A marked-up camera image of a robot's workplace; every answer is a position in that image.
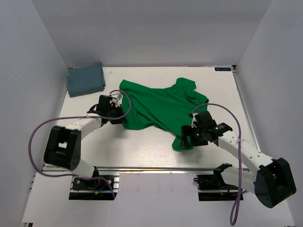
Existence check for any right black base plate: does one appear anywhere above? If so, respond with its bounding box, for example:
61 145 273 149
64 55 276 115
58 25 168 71
193 175 238 201

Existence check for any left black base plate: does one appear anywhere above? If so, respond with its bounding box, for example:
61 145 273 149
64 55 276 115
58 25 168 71
69 172 119 201

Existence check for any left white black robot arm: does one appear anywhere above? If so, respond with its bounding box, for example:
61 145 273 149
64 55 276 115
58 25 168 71
44 92 126 189

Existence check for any blue label sticker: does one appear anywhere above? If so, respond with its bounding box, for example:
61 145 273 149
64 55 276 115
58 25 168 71
214 67 231 71

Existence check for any green t shirt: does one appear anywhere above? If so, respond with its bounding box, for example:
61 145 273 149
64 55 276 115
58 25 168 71
119 78 209 151

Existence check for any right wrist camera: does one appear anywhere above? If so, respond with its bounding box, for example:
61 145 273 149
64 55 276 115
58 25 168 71
189 113 198 128

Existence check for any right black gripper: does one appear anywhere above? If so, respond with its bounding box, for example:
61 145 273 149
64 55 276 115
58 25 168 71
180 124 209 148

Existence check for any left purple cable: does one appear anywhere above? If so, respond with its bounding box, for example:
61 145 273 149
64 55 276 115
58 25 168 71
28 89 132 200

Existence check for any folded blue-grey t shirt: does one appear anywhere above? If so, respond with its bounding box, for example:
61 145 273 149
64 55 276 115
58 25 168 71
66 62 106 97

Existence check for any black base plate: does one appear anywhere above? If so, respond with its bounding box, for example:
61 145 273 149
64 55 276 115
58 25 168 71
193 175 238 201
69 172 119 201

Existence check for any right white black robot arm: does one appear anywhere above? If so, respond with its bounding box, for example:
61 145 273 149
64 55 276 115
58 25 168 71
180 111 296 208

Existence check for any aluminium table rail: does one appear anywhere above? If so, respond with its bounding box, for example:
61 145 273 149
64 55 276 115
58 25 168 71
41 165 269 173

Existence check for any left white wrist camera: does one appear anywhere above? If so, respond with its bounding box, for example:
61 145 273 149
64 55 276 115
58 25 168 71
110 92 123 103

